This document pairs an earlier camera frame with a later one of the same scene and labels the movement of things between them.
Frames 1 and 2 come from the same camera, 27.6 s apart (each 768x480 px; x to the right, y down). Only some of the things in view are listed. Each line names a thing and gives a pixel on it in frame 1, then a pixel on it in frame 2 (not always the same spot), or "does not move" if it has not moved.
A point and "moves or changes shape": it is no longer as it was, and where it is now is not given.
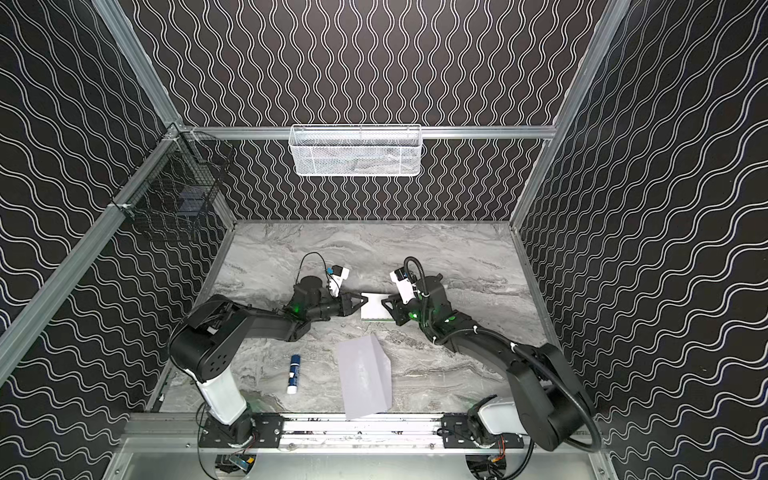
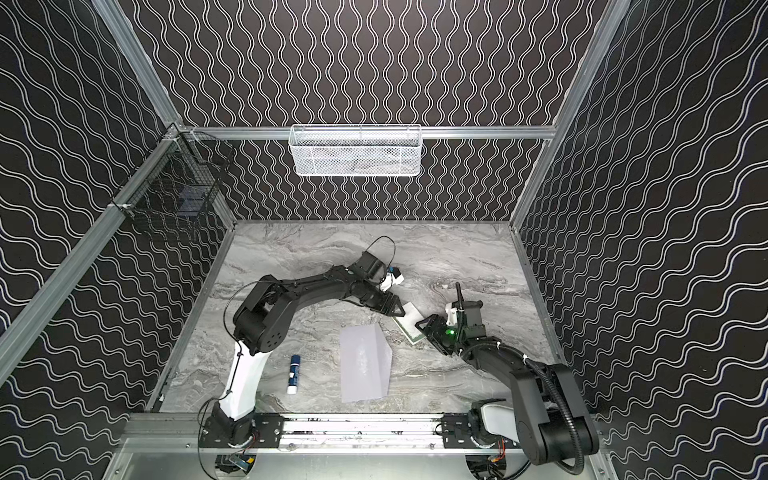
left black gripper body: (342, 304) → (379, 298)
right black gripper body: (398, 306) → (437, 330)
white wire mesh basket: (358, 149) does not move
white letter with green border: (374, 310) moves or changes shape
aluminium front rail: (327, 433) does not move
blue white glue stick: (294, 373) does not move
